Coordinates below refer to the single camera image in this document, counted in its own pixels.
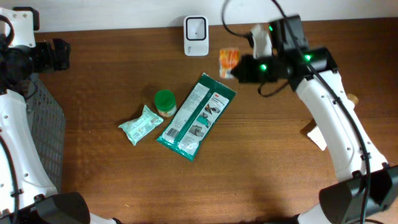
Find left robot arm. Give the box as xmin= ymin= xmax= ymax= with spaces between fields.
xmin=1 ymin=7 xmax=119 ymax=223

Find white lotion tube gold cap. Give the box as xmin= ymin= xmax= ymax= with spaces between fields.
xmin=304 ymin=93 xmax=359 ymax=151

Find orange tissue packet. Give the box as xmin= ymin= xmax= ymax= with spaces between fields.
xmin=219 ymin=48 xmax=240 ymax=80

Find grey plastic basket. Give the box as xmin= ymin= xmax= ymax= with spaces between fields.
xmin=25 ymin=73 xmax=66 ymax=192

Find mint green snack packet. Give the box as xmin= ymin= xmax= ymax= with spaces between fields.
xmin=118 ymin=105 xmax=164 ymax=146

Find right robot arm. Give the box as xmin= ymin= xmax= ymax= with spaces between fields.
xmin=231 ymin=16 xmax=397 ymax=223

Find green white gloves package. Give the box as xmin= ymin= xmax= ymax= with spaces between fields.
xmin=157 ymin=73 xmax=236 ymax=161

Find white barcode scanner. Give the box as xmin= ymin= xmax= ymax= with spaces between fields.
xmin=183 ymin=16 xmax=209 ymax=57

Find green lid jar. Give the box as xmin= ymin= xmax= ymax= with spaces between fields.
xmin=154 ymin=90 xmax=177 ymax=118

